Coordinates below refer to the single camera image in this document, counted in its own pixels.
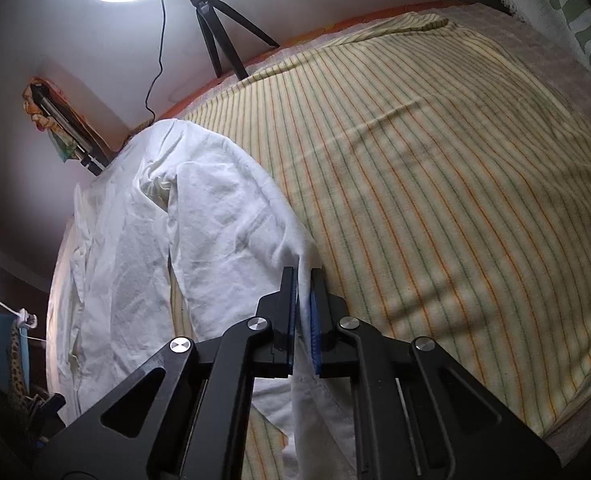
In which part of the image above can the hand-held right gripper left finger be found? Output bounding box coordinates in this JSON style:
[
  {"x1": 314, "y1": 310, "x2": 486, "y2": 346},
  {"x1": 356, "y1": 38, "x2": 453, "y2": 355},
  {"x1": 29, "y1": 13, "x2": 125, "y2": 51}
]
[{"x1": 32, "y1": 266, "x2": 296, "y2": 480}]

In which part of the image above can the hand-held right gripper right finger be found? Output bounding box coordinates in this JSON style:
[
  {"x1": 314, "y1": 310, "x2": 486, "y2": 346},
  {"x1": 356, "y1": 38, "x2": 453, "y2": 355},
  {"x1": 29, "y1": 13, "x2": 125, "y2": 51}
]
[{"x1": 309, "y1": 267, "x2": 561, "y2": 480}]

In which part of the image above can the white button shirt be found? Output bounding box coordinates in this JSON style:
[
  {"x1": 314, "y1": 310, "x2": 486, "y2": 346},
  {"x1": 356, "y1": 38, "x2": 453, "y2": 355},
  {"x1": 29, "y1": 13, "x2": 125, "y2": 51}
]
[{"x1": 45, "y1": 117, "x2": 361, "y2": 480}]

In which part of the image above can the yellow striped bed sheet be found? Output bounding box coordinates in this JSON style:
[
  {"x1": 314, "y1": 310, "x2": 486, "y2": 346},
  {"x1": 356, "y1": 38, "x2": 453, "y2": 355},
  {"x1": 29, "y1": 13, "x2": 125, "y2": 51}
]
[{"x1": 168, "y1": 12, "x2": 591, "y2": 480}]

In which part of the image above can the spotted yellow cloth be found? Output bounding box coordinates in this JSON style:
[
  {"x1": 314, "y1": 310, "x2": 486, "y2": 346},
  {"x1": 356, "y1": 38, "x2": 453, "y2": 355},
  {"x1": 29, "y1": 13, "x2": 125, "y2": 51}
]
[{"x1": 8, "y1": 330, "x2": 32, "y2": 411}]

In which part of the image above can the orange mattress sheet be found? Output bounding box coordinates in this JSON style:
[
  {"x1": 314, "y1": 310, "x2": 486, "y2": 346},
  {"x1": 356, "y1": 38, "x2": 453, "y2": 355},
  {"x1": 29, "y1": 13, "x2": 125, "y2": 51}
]
[{"x1": 125, "y1": 7, "x2": 426, "y2": 136}]

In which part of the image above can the folded silver black tripod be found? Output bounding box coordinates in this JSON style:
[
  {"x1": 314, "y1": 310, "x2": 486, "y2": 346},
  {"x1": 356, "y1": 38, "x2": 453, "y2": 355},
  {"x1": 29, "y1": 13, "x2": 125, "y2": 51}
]
[{"x1": 29, "y1": 82, "x2": 111, "y2": 177}]

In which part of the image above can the black tripod stand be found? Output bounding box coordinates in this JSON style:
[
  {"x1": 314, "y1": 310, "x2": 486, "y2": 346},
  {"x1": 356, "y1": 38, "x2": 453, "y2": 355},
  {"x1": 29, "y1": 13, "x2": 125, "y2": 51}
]
[{"x1": 178, "y1": 0, "x2": 281, "y2": 81}]

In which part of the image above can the colourful printed cloth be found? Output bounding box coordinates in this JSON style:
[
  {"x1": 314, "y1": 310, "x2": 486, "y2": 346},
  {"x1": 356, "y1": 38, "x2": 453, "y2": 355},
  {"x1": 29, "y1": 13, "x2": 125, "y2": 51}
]
[{"x1": 22, "y1": 76, "x2": 83, "y2": 163}]

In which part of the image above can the pale textured bedspread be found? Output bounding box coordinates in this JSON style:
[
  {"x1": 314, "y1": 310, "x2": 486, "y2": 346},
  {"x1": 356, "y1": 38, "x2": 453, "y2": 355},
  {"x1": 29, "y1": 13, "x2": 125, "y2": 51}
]
[{"x1": 275, "y1": 2, "x2": 591, "y2": 468}]

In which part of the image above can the green patterned white cloth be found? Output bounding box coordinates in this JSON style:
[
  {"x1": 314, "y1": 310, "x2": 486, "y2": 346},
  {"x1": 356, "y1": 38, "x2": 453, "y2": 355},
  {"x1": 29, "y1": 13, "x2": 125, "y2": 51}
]
[{"x1": 478, "y1": 0, "x2": 591, "y2": 86}]

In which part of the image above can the white cable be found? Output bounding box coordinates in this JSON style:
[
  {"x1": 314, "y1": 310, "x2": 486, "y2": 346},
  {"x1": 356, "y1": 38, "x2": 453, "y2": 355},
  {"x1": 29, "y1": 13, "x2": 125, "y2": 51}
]
[{"x1": 0, "y1": 292, "x2": 46, "y2": 348}]

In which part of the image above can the black power cable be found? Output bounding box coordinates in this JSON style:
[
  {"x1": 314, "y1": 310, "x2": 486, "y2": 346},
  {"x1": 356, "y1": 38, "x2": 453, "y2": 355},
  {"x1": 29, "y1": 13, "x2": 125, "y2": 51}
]
[{"x1": 142, "y1": 0, "x2": 168, "y2": 126}]

